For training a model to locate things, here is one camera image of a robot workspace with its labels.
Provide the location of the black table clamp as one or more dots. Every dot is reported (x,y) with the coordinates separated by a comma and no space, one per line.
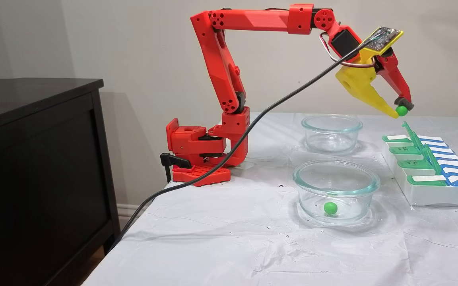
(173,160)

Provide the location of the camera board on yellow mount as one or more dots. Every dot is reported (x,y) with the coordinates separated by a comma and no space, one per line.
(384,37)

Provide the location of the white tablecloth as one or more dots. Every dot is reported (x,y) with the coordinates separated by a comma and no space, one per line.
(213,246)

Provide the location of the green round pill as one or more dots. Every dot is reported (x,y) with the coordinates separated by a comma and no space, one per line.
(402,110)
(330,207)

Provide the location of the weekly pill organizer box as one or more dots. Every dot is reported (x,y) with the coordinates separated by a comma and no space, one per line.
(431,194)

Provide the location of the black wooden cabinet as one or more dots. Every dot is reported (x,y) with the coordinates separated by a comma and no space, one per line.
(34,178)

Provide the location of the clear glass bowl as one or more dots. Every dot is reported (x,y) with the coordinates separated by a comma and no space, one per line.
(350,131)
(308,198)

